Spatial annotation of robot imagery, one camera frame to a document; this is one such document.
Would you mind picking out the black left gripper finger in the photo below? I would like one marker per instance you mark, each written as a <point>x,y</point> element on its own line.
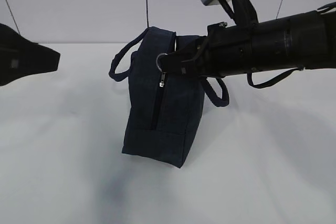
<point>21,57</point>

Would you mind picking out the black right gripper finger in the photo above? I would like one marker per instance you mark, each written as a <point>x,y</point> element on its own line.
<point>187,46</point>
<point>178,65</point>

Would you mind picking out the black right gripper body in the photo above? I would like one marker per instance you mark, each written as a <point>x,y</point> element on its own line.
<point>226,51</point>

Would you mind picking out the dark navy fabric lunch bag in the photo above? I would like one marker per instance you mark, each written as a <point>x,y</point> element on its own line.
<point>165,110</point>

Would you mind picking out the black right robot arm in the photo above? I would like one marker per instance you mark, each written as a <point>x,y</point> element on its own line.
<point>301,41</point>

